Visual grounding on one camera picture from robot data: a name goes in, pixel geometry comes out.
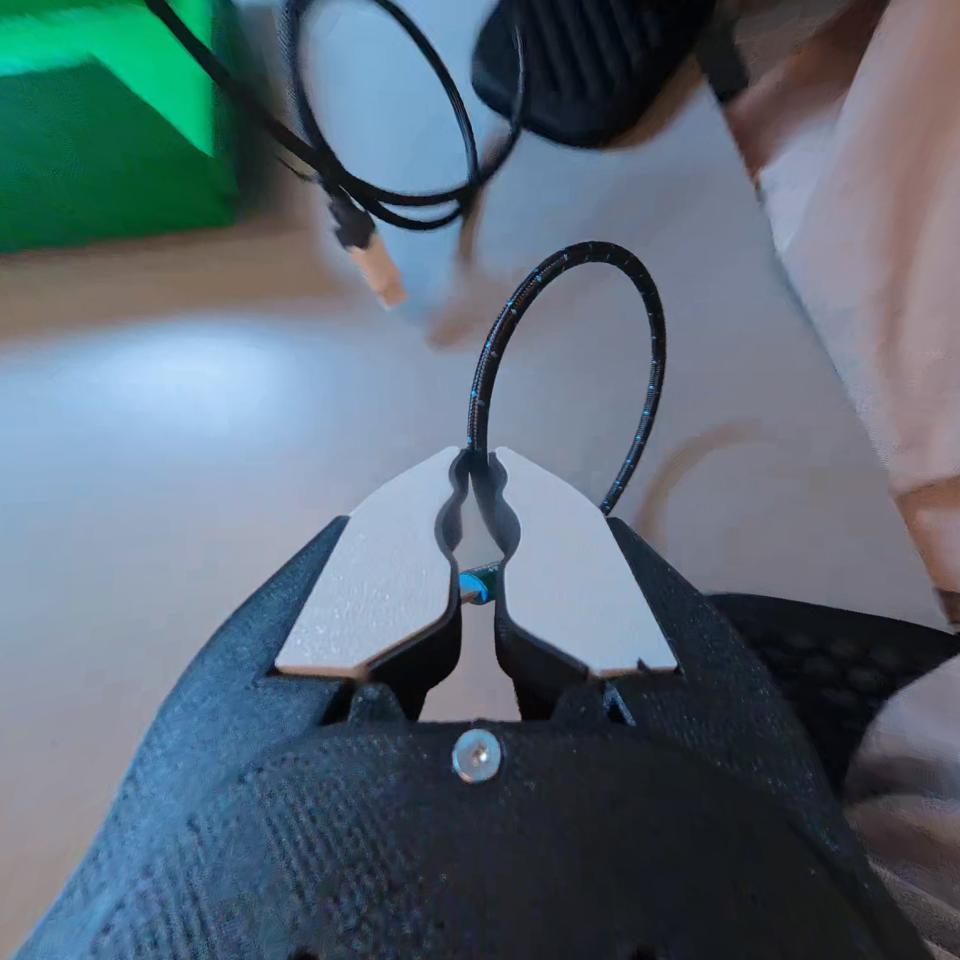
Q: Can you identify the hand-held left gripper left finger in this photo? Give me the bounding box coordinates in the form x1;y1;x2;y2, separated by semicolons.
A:
275;446;471;681

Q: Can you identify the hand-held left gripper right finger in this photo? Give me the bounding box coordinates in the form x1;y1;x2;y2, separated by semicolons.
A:
486;446;681;681

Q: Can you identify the green plug HDMI cable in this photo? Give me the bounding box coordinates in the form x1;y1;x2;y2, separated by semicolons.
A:
459;241;667;607

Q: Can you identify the black cable with white plug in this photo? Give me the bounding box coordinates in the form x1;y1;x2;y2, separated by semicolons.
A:
146;0;526;312

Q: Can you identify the green plastic bin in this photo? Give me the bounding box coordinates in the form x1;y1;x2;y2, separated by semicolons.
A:
0;0;241;252

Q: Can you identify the person's right forearm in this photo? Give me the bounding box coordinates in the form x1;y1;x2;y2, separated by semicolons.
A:
720;0;960;627

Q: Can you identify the black mesh wrist rest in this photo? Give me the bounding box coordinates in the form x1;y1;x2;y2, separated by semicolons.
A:
708;592;960;800
472;0;714;147

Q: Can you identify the person's beige sweater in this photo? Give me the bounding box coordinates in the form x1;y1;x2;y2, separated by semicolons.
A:
840;660;960;960

